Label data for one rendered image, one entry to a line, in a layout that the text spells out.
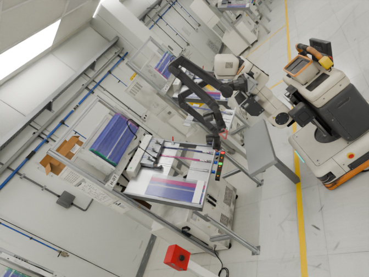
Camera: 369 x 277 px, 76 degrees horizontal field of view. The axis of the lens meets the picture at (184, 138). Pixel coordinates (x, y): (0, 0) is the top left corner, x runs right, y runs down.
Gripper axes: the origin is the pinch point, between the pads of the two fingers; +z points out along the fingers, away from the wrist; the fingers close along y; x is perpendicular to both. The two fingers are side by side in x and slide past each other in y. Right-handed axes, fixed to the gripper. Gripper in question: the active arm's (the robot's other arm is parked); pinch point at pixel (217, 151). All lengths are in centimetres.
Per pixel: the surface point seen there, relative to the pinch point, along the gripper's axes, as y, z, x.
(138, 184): 49, 4, -63
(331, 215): 41, 9, 95
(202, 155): 4.6, 4.0, -13.6
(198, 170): 22.3, 3.9, -13.2
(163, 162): 20, 4, -49
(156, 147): 6, -2, -60
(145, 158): 22, -2, -66
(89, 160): 50, -24, -101
